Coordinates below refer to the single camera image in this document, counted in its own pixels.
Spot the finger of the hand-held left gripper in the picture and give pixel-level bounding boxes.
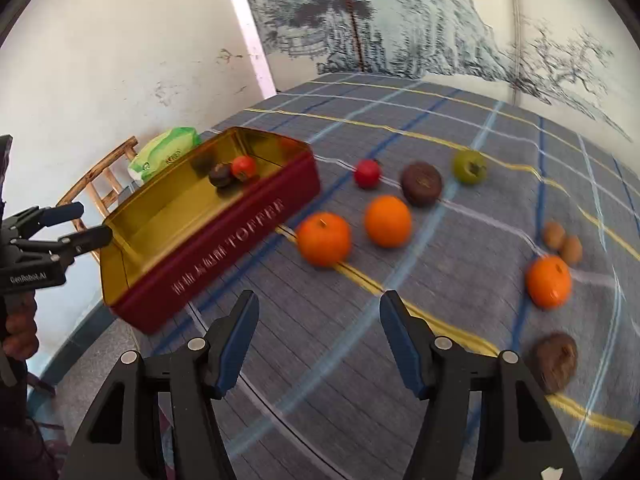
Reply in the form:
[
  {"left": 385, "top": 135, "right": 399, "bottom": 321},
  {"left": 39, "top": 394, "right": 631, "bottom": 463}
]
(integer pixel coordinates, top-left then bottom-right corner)
[
  {"left": 10, "top": 202, "right": 86, "bottom": 233},
  {"left": 7, "top": 225, "right": 114, "bottom": 267}
]

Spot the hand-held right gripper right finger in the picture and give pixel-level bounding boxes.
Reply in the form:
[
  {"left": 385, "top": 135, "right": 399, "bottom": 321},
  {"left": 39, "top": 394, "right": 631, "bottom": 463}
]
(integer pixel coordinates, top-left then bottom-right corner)
[{"left": 379, "top": 290, "right": 583, "bottom": 480}]

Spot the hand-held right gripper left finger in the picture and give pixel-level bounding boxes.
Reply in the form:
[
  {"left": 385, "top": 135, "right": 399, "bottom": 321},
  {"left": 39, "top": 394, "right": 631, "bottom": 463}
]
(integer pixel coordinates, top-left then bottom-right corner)
[{"left": 60, "top": 289, "right": 261, "bottom": 480}]

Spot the red and gold tin box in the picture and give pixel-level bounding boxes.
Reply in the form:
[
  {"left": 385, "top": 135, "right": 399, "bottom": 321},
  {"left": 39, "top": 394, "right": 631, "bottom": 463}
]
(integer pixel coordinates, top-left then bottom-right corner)
[{"left": 100, "top": 126, "right": 322, "bottom": 336}]

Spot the orange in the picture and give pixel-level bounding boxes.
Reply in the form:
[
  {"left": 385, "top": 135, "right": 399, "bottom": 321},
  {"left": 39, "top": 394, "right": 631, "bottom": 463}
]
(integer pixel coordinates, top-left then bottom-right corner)
[
  {"left": 525, "top": 255, "right": 573, "bottom": 310},
  {"left": 363, "top": 195, "right": 413, "bottom": 249},
  {"left": 296, "top": 211, "right": 353, "bottom": 268}
]

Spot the brown wrinkled passion fruit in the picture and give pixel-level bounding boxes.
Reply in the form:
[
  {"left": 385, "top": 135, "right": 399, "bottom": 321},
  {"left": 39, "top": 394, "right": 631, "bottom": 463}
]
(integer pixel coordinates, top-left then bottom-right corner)
[{"left": 531, "top": 332, "right": 580, "bottom": 395}]

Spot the large dark purple mangosteen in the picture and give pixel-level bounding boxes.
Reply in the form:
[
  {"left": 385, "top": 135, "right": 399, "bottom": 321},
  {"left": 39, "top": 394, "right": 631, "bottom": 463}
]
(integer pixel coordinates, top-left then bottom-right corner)
[{"left": 400, "top": 161, "right": 444, "bottom": 207}]

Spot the red tomato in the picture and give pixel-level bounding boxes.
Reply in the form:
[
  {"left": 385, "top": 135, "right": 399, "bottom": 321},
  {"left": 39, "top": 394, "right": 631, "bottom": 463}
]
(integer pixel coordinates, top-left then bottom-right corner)
[
  {"left": 354, "top": 159, "right": 383, "bottom": 191},
  {"left": 231, "top": 155, "right": 259, "bottom": 182}
]

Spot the green tomato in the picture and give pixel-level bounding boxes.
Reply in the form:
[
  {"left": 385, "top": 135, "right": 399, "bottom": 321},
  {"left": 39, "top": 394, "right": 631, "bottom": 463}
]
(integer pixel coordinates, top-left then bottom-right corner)
[{"left": 452, "top": 150, "right": 489, "bottom": 186}]

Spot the person's left forearm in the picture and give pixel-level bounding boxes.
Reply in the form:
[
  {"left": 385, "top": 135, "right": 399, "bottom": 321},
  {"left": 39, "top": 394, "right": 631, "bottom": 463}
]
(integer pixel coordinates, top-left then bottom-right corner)
[{"left": 0, "top": 360, "right": 63, "bottom": 480}]

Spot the person's left hand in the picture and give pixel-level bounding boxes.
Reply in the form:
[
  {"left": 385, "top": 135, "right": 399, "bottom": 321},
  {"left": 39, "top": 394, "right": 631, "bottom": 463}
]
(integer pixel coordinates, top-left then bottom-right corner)
[{"left": 0, "top": 292, "right": 40, "bottom": 361}]

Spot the wooden chair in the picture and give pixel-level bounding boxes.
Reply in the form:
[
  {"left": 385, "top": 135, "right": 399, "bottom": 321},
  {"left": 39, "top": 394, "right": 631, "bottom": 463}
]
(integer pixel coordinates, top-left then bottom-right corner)
[{"left": 55, "top": 135, "right": 141, "bottom": 266}]

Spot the plaid bed sheet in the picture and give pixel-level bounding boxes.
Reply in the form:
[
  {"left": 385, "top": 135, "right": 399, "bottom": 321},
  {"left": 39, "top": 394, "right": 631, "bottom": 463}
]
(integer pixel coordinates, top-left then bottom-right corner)
[{"left": 60, "top": 72, "right": 640, "bottom": 480}]

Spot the green tissue packet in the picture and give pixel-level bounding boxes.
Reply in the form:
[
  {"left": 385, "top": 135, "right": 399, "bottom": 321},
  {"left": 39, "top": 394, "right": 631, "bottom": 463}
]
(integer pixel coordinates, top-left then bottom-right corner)
[{"left": 127, "top": 126, "right": 203, "bottom": 183}]

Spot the small dark purple mangosteen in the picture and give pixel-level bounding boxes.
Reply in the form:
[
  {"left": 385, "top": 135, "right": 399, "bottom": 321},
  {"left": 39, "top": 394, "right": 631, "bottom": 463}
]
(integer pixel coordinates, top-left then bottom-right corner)
[{"left": 208, "top": 162, "right": 235, "bottom": 189}]

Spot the small brown longan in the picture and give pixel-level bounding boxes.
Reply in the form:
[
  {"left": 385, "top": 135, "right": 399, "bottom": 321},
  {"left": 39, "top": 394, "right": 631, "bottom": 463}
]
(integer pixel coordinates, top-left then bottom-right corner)
[
  {"left": 559, "top": 235, "right": 584, "bottom": 267},
  {"left": 543, "top": 221, "right": 567, "bottom": 251}
]

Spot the landscape wall mural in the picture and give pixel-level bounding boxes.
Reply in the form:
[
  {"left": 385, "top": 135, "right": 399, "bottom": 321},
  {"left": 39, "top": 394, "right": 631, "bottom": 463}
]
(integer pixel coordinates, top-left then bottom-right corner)
[{"left": 235, "top": 0, "right": 636, "bottom": 143}]

